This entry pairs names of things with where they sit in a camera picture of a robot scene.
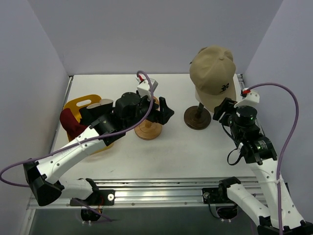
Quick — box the black hat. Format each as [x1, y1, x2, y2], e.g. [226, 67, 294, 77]
[79, 98, 113, 126]

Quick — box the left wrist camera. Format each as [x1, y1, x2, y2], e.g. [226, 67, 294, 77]
[136, 75, 158, 99]

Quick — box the light wooden hat stand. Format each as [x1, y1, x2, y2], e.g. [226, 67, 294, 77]
[133, 96, 163, 141]

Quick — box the yellow plastic basket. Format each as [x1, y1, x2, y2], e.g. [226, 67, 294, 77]
[63, 94, 102, 141]

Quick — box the cream mannequin head stand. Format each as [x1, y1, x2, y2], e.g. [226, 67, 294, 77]
[184, 82, 237, 130]

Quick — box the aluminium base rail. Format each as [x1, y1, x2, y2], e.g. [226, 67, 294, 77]
[26, 176, 267, 209]

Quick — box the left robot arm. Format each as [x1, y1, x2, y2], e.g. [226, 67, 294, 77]
[23, 92, 174, 207]

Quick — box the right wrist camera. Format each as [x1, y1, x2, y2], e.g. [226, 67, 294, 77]
[234, 88, 260, 108]

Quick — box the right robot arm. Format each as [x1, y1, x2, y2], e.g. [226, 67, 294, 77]
[208, 98, 313, 235]

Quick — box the beige baseball cap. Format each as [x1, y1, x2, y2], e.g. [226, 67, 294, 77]
[189, 45, 236, 112]

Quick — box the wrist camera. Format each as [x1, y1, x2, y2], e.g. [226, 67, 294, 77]
[234, 88, 260, 108]
[136, 75, 158, 99]

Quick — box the dark red hat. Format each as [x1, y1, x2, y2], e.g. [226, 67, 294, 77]
[60, 108, 87, 140]

